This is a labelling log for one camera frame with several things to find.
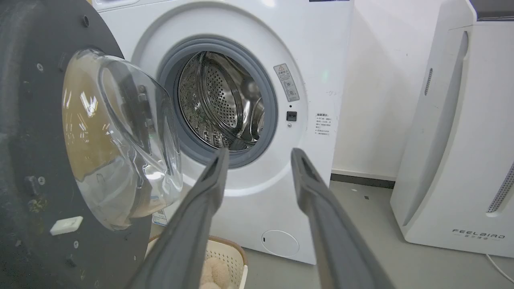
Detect white front-load washing machine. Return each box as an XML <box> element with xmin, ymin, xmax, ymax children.
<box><xmin>92</xmin><ymin>0</ymin><xmax>355</xmax><ymax>265</ymax></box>

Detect round washing machine door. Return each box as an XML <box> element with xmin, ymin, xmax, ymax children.
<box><xmin>0</xmin><ymin>0</ymin><xmax>184</xmax><ymax>289</ymax></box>

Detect white plastic laundry basket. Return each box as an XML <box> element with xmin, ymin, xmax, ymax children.
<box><xmin>145</xmin><ymin>235</ymin><xmax>249</xmax><ymax>289</ymax></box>

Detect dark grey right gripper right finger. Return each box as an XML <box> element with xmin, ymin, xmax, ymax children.
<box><xmin>291</xmin><ymin>148</ymin><xmax>396</xmax><ymax>289</ymax></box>

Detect white power cable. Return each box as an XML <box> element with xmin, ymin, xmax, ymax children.
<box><xmin>485</xmin><ymin>254</ymin><xmax>514</xmax><ymax>284</ymax></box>

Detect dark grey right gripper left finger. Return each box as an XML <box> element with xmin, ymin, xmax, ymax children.
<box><xmin>125</xmin><ymin>148</ymin><xmax>230</xmax><ymax>289</ymax></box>

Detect white Feelbird air purifier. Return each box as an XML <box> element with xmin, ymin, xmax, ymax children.
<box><xmin>390</xmin><ymin>0</ymin><xmax>514</xmax><ymax>258</ymax></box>

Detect cream plush toy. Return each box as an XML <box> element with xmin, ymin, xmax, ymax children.
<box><xmin>199</xmin><ymin>257</ymin><xmax>231</xmax><ymax>289</ymax></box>

